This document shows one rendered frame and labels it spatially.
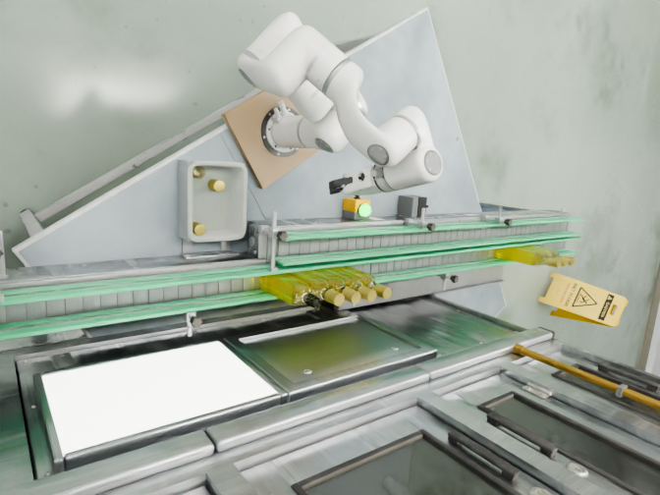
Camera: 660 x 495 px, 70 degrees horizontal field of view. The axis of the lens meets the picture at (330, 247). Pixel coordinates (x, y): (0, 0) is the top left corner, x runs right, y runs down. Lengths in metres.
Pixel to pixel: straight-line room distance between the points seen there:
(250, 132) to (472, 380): 0.93
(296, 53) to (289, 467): 0.76
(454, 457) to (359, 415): 0.20
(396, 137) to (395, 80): 0.98
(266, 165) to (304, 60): 0.59
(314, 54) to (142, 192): 0.65
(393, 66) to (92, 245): 1.18
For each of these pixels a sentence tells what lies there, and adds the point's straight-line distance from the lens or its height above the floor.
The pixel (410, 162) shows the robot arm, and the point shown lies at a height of 1.43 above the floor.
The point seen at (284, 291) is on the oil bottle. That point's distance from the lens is 1.30.
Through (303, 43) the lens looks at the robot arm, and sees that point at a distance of 0.98.
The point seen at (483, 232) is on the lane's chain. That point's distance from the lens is 2.13.
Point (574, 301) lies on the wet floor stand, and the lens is 4.52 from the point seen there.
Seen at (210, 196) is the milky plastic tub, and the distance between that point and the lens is 1.43.
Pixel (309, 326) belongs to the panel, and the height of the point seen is 1.01.
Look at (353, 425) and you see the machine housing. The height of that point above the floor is 1.43.
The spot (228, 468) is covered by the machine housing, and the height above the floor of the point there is 1.44.
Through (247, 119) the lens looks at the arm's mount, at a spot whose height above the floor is 0.77.
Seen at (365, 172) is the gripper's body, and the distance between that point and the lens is 1.02.
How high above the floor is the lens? 2.09
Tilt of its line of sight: 52 degrees down
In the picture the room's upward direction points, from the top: 108 degrees clockwise
